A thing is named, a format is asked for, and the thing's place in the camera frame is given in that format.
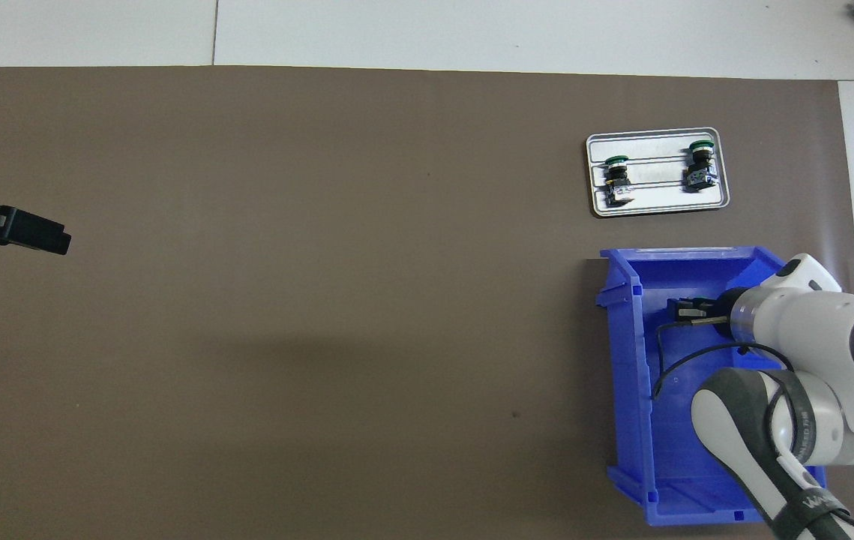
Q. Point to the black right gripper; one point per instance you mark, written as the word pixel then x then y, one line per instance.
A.
pixel 723 311

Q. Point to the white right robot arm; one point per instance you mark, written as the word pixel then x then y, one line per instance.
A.
pixel 809 330

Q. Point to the grey metal tray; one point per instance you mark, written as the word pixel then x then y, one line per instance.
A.
pixel 659 204

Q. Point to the blue plastic storage bin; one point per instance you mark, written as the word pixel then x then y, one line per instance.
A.
pixel 681 450

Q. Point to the brown table mat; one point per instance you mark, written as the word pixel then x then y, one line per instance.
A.
pixel 322 375

